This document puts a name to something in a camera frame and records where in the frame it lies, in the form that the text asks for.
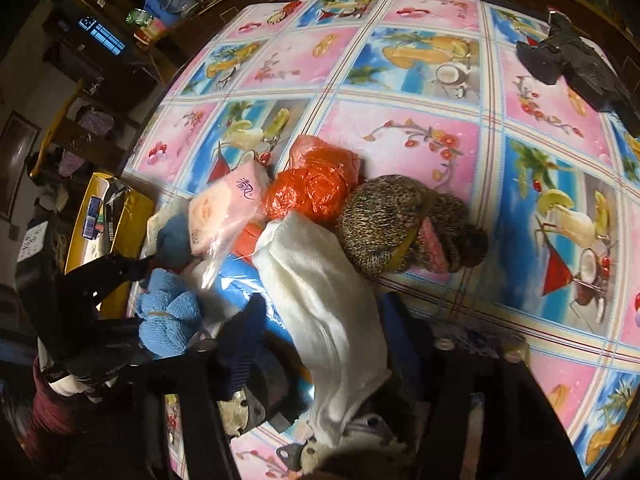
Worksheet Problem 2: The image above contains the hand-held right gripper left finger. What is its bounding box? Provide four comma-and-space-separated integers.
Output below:
135, 294, 281, 480

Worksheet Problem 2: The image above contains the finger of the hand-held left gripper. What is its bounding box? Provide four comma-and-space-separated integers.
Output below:
65, 255, 153, 311
80, 317, 153, 367

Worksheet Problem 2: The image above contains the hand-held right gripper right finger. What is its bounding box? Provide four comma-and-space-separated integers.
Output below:
379, 294, 586, 480

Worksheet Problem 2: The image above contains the light blue towel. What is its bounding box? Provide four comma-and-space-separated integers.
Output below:
136, 267, 203, 360

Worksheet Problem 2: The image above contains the electric motor with cream wheel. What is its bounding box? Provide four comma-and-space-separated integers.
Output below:
217, 385, 401, 476

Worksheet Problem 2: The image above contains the dark blue knit cloth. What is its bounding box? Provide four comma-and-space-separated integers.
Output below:
156, 215, 197, 271

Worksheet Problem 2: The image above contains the white cloth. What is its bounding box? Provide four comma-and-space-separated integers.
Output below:
252, 210, 393, 448

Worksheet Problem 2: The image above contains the leopard pattern knit hat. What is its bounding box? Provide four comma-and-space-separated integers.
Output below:
336, 174, 490, 276

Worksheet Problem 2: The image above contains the clear bag with pink item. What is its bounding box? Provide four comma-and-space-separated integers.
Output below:
188, 162, 273, 258

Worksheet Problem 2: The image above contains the orange plastic bag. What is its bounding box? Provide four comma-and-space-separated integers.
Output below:
263, 135, 363, 223

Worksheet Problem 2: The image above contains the person's left forearm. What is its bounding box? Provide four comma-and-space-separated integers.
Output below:
20, 355, 83, 461

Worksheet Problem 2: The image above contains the yellow box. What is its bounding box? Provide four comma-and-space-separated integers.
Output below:
65, 172, 156, 318

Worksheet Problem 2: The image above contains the small blue packet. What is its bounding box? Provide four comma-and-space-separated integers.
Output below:
82, 195, 103, 238

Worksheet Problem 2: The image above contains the dark object with white label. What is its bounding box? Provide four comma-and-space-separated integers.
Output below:
15, 220, 63, 286

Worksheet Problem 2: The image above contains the framed picture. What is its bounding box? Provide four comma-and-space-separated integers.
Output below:
0, 112, 41, 221

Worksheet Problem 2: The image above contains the purple cloth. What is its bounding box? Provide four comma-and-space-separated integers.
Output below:
77, 107, 113, 136

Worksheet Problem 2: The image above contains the yellow pole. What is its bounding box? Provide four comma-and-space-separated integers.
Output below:
30, 80, 83, 178

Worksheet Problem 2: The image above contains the wooden shelf unit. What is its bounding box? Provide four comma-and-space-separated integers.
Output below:
45, 0, 236, 126

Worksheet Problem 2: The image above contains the printed tablecloth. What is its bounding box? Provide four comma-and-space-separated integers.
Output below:
122, 0, 640, 480

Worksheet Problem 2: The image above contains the device with blue display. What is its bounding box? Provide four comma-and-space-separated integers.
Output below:
77, 15, 126, 56

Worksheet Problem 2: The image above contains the black bag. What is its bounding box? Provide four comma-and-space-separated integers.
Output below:
516, 7, 640, 137

